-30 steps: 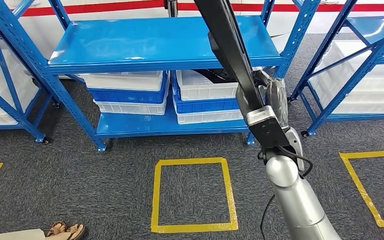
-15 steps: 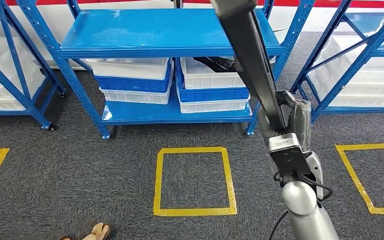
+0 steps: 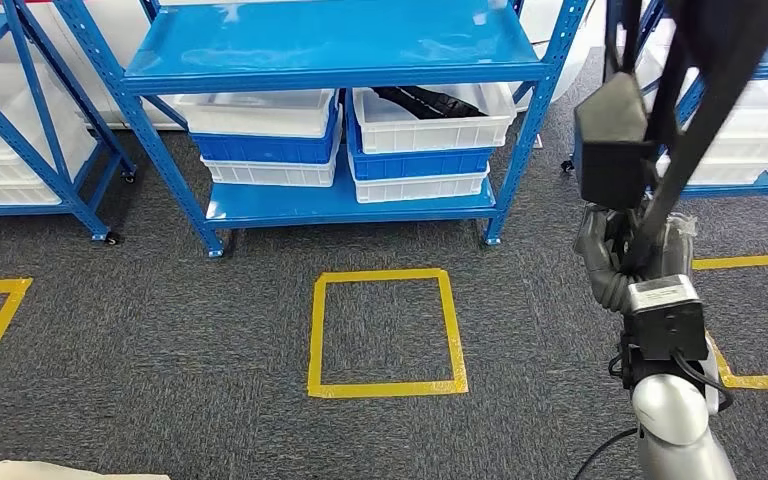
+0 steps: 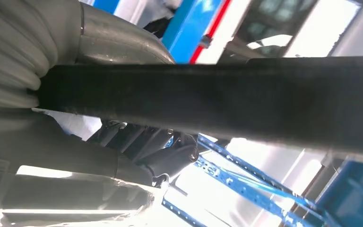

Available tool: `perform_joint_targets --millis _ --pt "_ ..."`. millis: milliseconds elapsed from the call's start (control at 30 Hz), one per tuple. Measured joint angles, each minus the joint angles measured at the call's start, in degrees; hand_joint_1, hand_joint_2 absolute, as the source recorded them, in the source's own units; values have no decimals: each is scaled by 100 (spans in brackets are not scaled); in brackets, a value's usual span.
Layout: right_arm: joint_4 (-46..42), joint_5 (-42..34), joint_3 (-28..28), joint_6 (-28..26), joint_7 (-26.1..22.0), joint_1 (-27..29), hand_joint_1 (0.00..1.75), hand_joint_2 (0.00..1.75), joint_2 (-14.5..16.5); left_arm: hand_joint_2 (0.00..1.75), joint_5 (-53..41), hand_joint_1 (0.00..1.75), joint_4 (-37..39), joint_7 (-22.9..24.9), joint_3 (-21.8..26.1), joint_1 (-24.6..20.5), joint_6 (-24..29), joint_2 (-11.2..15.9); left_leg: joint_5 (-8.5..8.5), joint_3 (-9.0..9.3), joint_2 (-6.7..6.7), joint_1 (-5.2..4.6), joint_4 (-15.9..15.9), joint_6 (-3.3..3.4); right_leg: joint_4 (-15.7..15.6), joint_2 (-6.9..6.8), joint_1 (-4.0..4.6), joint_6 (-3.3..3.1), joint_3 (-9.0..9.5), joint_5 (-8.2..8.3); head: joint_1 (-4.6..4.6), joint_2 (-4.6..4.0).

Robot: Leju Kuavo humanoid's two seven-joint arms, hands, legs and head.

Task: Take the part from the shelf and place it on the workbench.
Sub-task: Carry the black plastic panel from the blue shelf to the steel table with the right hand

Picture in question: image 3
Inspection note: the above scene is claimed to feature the black part in bin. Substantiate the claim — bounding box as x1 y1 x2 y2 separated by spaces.
371 85 491 121

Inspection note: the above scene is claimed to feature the large white plastic bin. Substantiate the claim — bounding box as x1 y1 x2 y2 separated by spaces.
648 66 768 187
0 62 98 164

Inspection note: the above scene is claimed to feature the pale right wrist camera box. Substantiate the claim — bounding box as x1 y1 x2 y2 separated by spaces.
624 273 702 316

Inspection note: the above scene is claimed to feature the thin black hanging cable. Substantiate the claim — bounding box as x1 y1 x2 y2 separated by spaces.
571 427 642 480

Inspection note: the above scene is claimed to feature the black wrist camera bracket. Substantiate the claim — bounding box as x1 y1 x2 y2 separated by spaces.
619 298 713 392

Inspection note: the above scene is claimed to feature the blue plastic bin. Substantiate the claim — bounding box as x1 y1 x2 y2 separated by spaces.
346 99 495 182
189 99 344 166

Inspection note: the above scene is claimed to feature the black plastic panel part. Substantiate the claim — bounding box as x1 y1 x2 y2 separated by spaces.
572 0 768 276

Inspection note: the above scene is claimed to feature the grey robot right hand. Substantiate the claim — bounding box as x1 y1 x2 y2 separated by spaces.
572 200 698 317

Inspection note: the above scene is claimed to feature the blue metal shelf rack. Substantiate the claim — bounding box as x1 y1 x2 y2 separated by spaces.
52 0 591 260
559 0 768 201
0 0 139 248

